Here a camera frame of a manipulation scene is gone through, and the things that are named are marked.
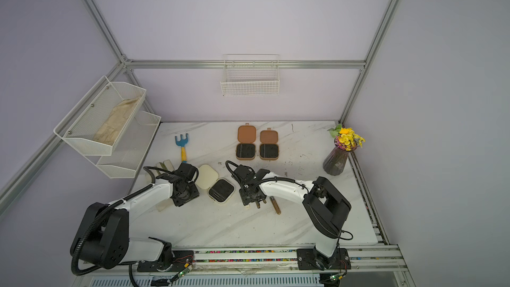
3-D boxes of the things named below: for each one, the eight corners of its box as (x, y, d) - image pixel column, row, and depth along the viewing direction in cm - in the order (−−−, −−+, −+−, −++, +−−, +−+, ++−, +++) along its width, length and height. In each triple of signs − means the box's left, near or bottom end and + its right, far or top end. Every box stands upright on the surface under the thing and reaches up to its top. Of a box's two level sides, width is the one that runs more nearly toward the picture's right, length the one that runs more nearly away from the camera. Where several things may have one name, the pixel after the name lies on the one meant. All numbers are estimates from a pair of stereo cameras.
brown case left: (235, 159, 105) (234, 155, 102) (238, 127, 120) (238, 123, 117) (255, 159, 105) (255, 155, 102) (256, 127, 120) (256, 123, 117)
